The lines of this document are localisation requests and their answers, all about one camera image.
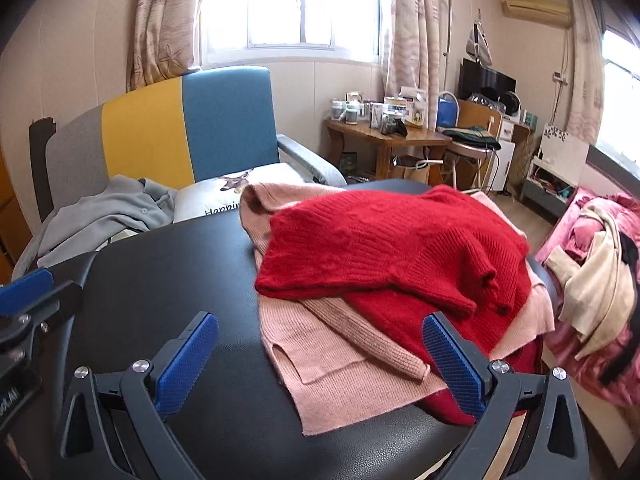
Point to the row of glass jars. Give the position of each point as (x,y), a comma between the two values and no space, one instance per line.
(350,112)

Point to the white cardboard box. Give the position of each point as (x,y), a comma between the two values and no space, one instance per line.
(415,107)

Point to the black monitor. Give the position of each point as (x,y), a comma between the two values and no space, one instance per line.
(480,80)

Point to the pink knitted sweater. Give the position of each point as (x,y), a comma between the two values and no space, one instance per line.
(320,355)

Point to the cream air conditioner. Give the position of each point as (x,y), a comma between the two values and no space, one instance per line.
(535,10)

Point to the black cloth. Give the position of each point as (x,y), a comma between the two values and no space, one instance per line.
(629,252)

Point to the pile of pink red clothes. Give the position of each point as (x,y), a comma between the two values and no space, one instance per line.
(580,225)

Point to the white printed cushion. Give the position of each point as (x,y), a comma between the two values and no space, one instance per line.
(210,200)

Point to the white hanging bag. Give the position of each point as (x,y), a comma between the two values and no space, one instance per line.
(477,42)

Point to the brown paper bag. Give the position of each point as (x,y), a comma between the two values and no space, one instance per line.
(415,170)

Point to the white low shelf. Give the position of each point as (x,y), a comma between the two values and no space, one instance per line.
(565,155)

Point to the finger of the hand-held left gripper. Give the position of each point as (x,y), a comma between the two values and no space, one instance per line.
(25,282)

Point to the small side window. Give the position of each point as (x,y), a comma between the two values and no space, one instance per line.
(622,90)

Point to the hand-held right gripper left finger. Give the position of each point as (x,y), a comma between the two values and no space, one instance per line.
(185,360)

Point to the cream garment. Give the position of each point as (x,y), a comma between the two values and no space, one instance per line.
(600,290)

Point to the metal pole stand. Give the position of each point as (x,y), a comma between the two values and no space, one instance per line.
(448,35)

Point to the red knitted sweater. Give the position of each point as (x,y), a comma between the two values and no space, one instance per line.
(375,240)

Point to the wooden desk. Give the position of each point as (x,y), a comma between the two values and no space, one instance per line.
(385,140)

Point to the black desk fan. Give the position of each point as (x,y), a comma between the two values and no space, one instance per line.
(511,102)

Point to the grey yellow blue armchair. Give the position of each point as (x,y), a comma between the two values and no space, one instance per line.
(225,120)

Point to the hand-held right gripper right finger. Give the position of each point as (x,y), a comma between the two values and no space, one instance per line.
(452,365)

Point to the dark green garment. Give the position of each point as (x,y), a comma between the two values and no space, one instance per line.
(470,137)

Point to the wide bright window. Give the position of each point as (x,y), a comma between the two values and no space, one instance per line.
(275,0)

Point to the grey garment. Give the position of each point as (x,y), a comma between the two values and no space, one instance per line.
(100,215)

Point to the white small cabinet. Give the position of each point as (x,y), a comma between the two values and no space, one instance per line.
(507,155)

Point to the beige patterned curtain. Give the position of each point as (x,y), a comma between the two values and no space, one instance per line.
(587,60)
(410,35)
(165,20)

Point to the wooden chair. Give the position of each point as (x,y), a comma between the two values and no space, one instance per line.
(472,112)

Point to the blue plastic container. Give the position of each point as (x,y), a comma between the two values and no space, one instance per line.
(446,110)

